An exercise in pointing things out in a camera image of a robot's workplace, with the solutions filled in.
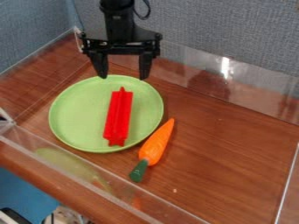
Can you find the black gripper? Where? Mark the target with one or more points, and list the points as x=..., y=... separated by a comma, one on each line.
x=144, y=44

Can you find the red plastic block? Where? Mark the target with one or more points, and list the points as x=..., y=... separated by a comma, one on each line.
x=118, y=117

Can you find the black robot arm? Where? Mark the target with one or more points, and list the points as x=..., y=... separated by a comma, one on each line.
x=111, y=34

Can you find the green plate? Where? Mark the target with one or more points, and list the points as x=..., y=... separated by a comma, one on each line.
x=78, y=112

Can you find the orange toy carrot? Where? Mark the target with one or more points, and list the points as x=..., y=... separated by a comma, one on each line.
x=152, y=150

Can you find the clear acrylic left wall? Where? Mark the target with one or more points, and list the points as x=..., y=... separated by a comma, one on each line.
x=44, y=69

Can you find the clear acrylic wall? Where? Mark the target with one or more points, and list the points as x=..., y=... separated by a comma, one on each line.
x=44, y=69
x=250, y=86
x=82, y=185

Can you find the clear acrylic back wall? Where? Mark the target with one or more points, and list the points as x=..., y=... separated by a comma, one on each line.
x=250, y=86

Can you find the clear acrylic front wall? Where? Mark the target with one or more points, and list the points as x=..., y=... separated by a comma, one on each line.
x=82, y=185

